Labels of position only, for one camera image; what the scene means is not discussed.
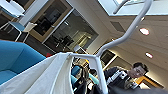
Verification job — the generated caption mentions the white square table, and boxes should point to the white square table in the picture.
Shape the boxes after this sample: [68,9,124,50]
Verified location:
[0,0,27,18]

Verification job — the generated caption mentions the person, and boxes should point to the person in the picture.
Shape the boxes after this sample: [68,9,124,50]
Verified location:
[103,61,151,91]

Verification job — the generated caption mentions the blue sofa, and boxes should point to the blue sofa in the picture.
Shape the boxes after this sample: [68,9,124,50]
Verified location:
[0,39,47,86]

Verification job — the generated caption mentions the round ceiling light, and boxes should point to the round ceiling light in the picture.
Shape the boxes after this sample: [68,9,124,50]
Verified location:
[139,27,151,37]
[144,51,154,60]

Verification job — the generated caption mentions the white chair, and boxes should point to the white chair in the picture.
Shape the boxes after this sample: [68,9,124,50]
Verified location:
[4,19,38,44]

